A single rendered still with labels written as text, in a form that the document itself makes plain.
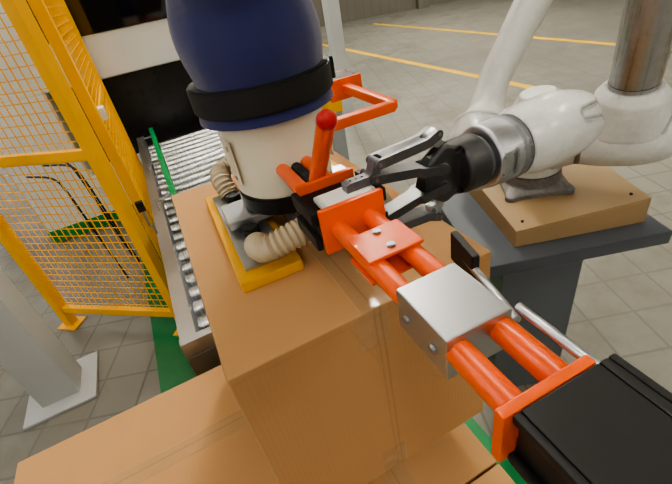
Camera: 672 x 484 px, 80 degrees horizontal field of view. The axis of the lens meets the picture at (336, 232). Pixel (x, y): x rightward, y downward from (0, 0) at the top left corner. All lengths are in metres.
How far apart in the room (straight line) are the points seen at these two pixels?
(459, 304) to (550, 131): 0.34
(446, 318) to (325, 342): 0.24
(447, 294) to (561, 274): 1.10
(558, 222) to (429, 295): 0.87
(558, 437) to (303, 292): 0.40
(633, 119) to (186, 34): 0.94
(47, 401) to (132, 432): 1.12
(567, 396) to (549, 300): 1.21
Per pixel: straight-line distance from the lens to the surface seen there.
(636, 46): 1.10
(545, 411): 0.27
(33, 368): 2.21
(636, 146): 1.19
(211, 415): 1.19
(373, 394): 0.66
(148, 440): 1.23
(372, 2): 12.14
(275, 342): 0.53
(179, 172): 2.62
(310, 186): 0.51
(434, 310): 0.33
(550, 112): 0.63
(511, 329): 0.33
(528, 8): 0.82
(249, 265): 0.63
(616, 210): 1.27
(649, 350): 2.06
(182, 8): 0.62
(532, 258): 1.14
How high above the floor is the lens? 1.46
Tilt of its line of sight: 34 degrees down
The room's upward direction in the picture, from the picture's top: 11 degrees counter-clockwise
